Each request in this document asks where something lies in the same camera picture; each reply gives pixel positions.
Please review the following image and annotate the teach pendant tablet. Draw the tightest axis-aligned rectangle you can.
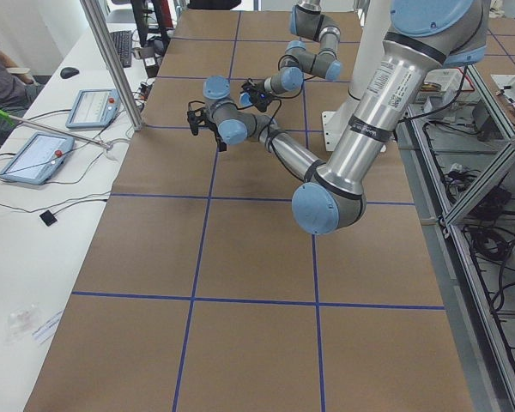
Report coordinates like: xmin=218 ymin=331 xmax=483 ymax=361
xmin=0 ymin=132 xmax=75 ymax=185
xmin=65 ymin=89 xmax=120 ymax=129

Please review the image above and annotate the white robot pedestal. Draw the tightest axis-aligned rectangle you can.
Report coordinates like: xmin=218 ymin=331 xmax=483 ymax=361
xmin=322 ymin=0 xmax=391 ymax=152

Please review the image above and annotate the aluminium frame post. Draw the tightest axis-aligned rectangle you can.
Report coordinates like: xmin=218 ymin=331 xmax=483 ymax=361
xmin=80 ymin=0 xmax=143 ymax=131

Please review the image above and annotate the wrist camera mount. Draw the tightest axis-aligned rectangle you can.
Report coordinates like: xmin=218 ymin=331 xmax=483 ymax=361
xmin=186 ymin=100 xmax=209 ymax=136
xmin=240 ymin=78 xmax=259 ymax=104

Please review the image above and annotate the near teach pendant tablet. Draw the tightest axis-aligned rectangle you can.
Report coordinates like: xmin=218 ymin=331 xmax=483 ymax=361
xmin=0 ymin=132 xmax=75 ymax=185

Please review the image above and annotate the brown paper table mat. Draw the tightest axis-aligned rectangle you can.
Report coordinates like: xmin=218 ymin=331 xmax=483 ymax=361
xmin=26 ymin=10 xmax=473 ymax=411

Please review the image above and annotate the metal rod green tip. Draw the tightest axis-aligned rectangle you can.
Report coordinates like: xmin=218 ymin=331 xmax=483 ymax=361
xmin=0 ymin=109 xmax=113 ymax=150

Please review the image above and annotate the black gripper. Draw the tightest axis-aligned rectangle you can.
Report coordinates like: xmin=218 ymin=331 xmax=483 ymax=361
xmin=248 ymin=89 xmax=271 ymax=112
xmin=208 ymin=124 xmax=227 ymax=152

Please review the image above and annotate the clear plastic bag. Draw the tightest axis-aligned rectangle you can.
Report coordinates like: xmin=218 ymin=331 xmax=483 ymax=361
xmin=5 ymin=304 xmax=40 ymax=343

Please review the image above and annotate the seated person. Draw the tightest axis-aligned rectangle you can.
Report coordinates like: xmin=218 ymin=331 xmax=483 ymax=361
xmin=0 ymin=32 xmax=46 ymax=145

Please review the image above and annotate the small black square device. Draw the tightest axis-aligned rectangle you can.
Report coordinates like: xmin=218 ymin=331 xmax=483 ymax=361
xmin=39 ymin=210 xmax=58 ymax=227

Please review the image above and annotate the black computer mouse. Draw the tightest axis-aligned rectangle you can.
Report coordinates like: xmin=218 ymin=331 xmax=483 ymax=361
xmin=59 ymin=67 xmax=80 ymax=79

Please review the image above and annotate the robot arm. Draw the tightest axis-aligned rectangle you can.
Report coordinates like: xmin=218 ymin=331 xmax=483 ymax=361
xmin=203 ymin=1 xmax=490 ymax=234
xmin=240 ymin=1 xmax=342 ymax=112

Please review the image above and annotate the far teach pendant tablet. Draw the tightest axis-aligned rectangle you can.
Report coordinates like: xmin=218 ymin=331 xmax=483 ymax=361
xmin=65 ymin=89 xmax=120 ymax=129

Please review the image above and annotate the light blue plastic cup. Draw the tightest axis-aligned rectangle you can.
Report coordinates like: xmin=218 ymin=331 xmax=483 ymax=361
xmin=239 ymin=93 xmax=252 ymax=108

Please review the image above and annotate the black keyboard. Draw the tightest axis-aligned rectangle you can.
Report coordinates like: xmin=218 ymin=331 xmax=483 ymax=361
xmin=110 ymin=30 xmax=132 ymax=68

